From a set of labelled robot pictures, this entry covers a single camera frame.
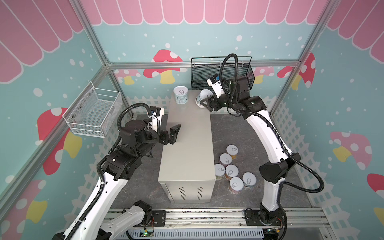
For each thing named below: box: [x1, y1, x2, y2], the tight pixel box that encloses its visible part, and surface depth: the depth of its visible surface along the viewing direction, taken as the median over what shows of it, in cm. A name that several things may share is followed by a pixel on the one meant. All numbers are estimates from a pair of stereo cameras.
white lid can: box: [219, 152, 233, 165], surface depth 91 cm
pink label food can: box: [228, 176, 244, 195], surface depth 82 cm
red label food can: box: [225, 164, 239, 178], surface depth 87 cm
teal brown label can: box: [195, 89, 214, 109], surface depth 72 cm
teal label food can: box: [173, 85, 189, 105], surface depth 77 cm
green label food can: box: [214, 163, 226, 181], surface depth 87 cm
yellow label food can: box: [226, 144, 239, 160], surface depth 96 cm
